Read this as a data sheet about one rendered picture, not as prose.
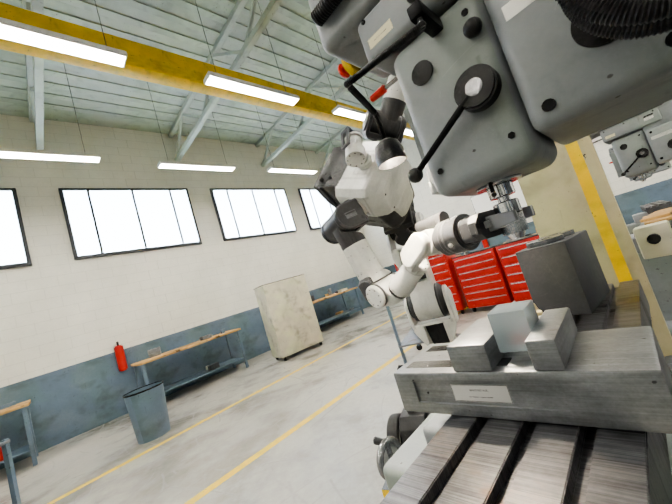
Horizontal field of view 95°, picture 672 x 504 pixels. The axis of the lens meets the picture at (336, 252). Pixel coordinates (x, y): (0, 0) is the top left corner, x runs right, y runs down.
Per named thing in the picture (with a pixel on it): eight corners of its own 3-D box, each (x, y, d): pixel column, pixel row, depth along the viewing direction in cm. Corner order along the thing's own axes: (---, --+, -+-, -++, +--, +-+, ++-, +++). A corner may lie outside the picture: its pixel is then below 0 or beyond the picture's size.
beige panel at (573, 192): (588, 414, 187) (461, 74, 208) (594, 384, 215) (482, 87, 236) (719, 424, 150) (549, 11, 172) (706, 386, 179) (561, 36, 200)
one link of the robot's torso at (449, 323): (439, 372, 153) (404, 289, 145) (482, 367, 145) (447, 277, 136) (438, 396, 139) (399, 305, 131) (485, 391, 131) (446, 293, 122)
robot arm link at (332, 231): (336, 256, 110) (318, 224, 112) (355, 247, 115) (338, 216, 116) (349, 245, 100) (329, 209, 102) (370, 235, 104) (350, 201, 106)
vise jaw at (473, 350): (453, 372, 48) (445, 346, 48) (484, 338, 59) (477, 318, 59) (493, 371, 44) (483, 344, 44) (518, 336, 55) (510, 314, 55)
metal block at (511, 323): (499, 352, 47) (486, 314, 48) (510, 339, 51) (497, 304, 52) (538, 350, 43) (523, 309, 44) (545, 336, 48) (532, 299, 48)
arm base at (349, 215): (338, 253, 113) (315, 232, 113) (356, 231, 120) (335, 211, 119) (355, 237, 100) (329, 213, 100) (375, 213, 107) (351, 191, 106)
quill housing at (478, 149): (434, 201, 61) (384, 58, 64) (473, 199, 76) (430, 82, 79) (542, 154, 48) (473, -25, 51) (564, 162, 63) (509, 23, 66)
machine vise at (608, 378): (404, 411, 55) (385, 351, 56) (439, 375, 66) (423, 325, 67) (689, 437, 31) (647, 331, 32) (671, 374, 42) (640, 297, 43)
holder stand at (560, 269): (538, 318, 84) (512, 248, 85) (562, 296, 97) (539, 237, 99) (592, 314, 74) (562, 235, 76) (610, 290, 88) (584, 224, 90)
